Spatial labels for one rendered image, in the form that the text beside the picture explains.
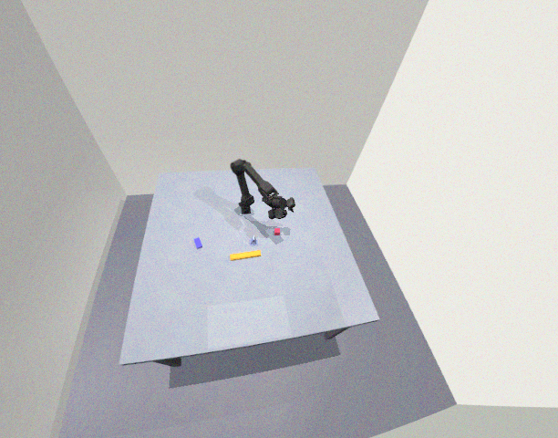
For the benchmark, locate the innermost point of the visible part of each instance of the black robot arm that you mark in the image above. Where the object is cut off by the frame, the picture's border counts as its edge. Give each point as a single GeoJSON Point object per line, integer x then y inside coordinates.
{"type": "Point", "coordinates": [265, 189]}

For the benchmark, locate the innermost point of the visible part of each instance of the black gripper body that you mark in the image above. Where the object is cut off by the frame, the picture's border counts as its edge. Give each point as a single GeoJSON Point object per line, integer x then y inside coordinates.
{"type": "Point", "coordinates": [290, 203]}

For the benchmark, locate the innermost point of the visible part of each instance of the orange bar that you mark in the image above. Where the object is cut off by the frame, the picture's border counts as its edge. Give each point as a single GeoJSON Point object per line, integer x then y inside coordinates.
{"type": "Point", "coordinates": [245, 255]}

